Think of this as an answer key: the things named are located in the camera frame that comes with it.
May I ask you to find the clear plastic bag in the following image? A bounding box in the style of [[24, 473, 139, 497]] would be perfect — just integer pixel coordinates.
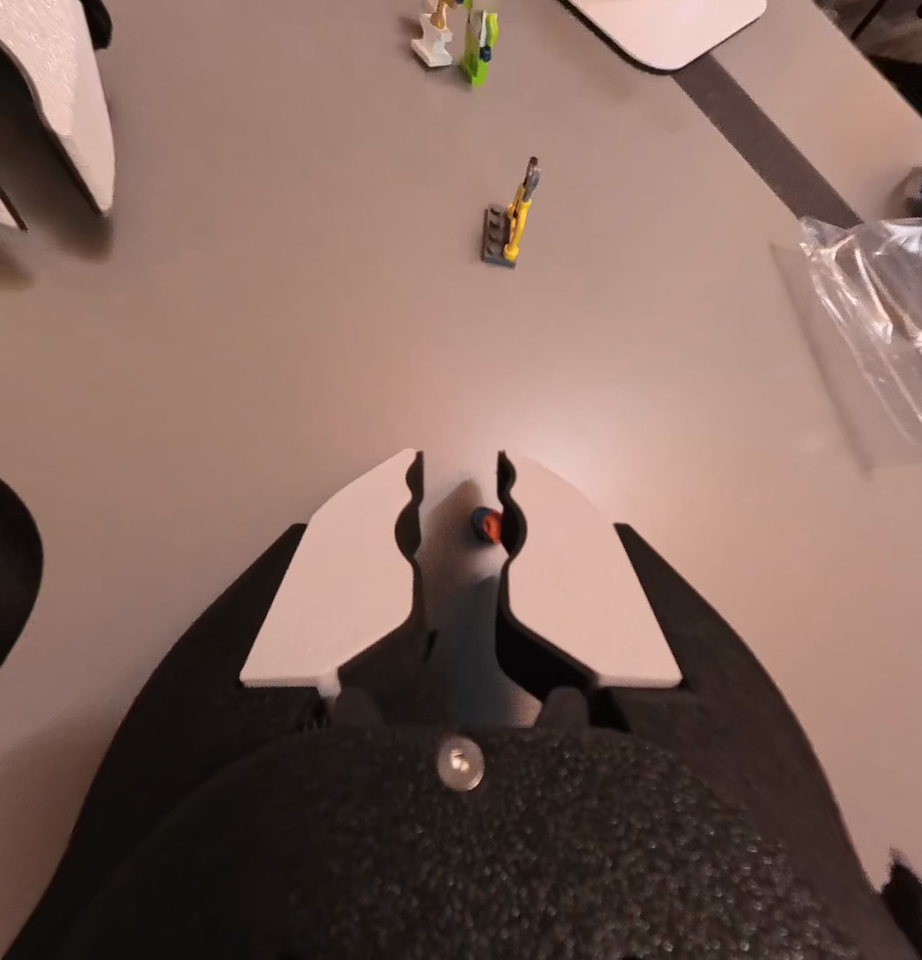
[[772, 215, 922, 475]]

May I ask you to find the green lego minifigure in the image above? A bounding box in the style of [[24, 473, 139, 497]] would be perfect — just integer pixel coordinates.
[[458, 5, 502, 88]]

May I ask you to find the grey lego plate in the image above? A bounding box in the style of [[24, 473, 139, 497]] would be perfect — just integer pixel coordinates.
[[479, 203, 522, 273]]

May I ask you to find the small tan lego piece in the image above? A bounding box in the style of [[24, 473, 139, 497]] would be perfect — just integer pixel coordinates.
[[410, 0, 460, 70]]

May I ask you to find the small yellow lego piece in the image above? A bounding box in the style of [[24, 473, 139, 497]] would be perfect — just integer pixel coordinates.
[[500, 155, 544, 268]]

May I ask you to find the white booklet stand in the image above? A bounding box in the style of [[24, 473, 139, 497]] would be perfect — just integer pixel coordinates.
[[563, 0, 771, 75]]

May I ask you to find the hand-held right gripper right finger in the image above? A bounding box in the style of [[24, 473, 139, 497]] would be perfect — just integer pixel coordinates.
[[496, 447, 685, 694]]

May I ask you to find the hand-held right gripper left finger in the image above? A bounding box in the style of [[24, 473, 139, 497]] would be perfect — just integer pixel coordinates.
[[239, 447, 432, 700]]

